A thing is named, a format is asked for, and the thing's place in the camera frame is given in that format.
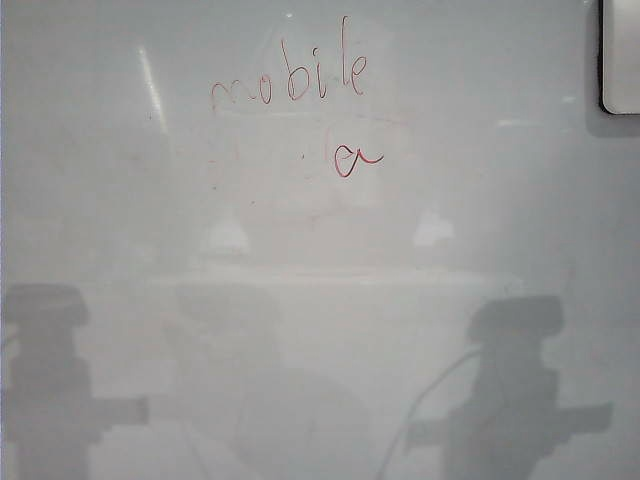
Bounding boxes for white glossy whiteboard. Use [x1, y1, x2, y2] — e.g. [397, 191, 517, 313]
[2, 0, 640, 480]

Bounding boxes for white whiteboard eraser black felt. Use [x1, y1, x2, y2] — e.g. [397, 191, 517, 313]
[598, 0, 640, 116]

